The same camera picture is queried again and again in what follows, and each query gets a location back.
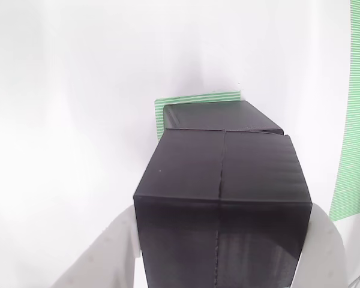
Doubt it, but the black cube with seam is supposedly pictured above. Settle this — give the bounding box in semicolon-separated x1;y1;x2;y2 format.
133;128;313;288

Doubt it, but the long green striped tape strip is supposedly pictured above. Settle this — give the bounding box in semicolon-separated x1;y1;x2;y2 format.
329;0;360;223

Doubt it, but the green striped square marker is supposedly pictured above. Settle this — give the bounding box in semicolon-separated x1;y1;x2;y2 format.
154;89;241;142

